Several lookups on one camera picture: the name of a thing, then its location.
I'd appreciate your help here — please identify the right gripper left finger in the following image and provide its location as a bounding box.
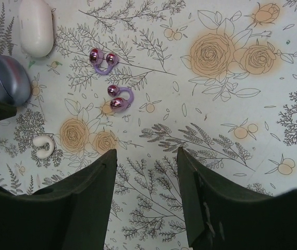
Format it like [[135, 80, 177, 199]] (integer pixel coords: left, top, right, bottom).
[[0, 149, 117, 249]]

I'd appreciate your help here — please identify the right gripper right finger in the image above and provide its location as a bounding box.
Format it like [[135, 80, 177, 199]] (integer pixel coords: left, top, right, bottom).
[[177, 148, 297, 249]]

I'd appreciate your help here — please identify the white earbud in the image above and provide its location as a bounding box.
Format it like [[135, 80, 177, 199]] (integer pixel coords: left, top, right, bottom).
[[32, 135, 55, 159]]

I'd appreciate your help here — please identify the blue earbud charging case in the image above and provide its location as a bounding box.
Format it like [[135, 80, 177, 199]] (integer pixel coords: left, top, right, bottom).
[[0, 55, 31, 107]]

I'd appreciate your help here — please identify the white earbud charging case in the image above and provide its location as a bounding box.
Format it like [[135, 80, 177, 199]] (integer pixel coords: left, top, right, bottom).
[[19, 0, 54, 58]]

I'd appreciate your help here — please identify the purple earbud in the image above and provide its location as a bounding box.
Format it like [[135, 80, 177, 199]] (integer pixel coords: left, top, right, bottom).
[[107, 85, 134, 113], [89, 48, 119, 76]]

